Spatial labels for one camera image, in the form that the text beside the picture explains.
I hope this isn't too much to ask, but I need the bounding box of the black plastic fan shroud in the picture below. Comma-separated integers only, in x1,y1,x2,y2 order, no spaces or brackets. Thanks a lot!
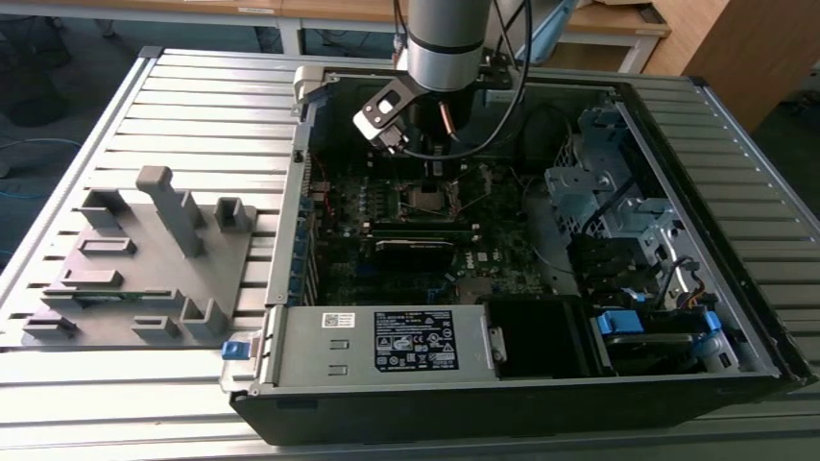
477,293,604,381

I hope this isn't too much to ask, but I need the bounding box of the black graphics card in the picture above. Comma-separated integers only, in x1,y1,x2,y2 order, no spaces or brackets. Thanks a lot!
373,238,457,282

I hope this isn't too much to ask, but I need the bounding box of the silver finned heatsink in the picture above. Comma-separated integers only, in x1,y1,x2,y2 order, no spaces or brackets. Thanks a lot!
454,277,494,304

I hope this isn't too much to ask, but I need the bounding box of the copper coloured rod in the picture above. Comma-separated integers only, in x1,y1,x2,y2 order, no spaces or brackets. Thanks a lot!
438,98,458,142

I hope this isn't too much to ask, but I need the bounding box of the wooden cabinet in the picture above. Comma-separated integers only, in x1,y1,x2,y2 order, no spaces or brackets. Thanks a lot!
642,0,820,138

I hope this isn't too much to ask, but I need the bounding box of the coloured wire bundle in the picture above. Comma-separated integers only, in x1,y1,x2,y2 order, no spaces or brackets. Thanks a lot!
674,280,718,311

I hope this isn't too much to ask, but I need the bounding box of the black office chair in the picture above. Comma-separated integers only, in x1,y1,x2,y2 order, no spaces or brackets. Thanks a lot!
0,13,76,130

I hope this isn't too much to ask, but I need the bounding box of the blue plastic disk carrier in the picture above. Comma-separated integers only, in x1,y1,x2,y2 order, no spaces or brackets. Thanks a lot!
593,309,645,335

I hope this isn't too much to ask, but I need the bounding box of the black power cable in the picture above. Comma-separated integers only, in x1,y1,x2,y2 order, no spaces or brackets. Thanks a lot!
578,176,637,241

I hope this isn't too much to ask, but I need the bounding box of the dark hard disk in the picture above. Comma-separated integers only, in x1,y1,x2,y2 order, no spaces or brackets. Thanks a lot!
605,333,700,376

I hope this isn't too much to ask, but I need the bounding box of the CPU with silver top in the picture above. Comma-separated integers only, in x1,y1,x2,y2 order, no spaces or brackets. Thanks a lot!
409,187,449,213

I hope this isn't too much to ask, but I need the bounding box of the green motherboard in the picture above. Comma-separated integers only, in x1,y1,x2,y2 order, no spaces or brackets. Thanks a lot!
306,153,577,308

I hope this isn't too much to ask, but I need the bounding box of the silver power supply box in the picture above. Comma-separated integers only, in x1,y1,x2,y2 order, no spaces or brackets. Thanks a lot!
254,303,508,385

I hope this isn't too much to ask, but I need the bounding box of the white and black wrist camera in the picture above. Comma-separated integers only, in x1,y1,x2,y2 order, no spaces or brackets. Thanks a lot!
350,78,416,156

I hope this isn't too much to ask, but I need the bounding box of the black PC case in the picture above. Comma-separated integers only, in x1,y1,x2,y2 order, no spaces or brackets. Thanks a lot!
220,64,818,448

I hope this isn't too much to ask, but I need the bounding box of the green RAM stick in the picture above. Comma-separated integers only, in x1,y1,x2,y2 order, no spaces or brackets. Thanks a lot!
70,290,146,306

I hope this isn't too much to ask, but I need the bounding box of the CPU socket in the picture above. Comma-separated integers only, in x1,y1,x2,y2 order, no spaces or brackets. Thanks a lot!
394,180,462,223

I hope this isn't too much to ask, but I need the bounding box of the metal socket cover frame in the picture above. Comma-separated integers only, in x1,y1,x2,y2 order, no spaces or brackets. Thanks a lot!
446,165,493,218

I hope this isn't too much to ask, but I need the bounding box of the grey case latch handle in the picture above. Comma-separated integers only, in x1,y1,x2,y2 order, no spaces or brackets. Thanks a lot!
290,65,341,105

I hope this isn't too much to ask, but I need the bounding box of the black power supply label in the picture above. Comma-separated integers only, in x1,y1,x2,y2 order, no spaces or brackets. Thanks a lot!
373,309,461,371

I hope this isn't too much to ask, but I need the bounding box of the metal disk bay cage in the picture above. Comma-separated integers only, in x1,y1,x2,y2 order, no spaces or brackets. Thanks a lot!
541,106,690,289

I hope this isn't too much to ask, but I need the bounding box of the grey parts rack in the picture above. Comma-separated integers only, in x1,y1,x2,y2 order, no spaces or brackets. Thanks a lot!
18,165,258,348

